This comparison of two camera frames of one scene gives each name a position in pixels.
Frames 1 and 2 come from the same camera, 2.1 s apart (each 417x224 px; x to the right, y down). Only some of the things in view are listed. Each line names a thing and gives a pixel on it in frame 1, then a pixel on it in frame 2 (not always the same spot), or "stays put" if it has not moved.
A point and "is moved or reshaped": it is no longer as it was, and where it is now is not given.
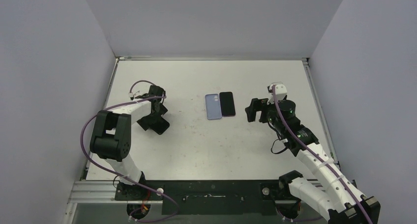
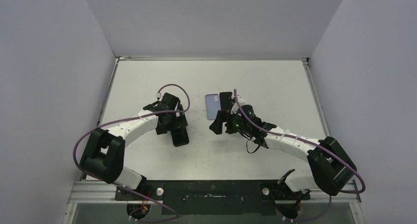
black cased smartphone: (159, 125) is moved or reshaped
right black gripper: (258, 108) -> (226, 119)
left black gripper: (143, 123) -> (179, 121)
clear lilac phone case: (213, 106) stays put
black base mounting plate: (209, 197) stays put
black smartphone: (227, 104) stays put
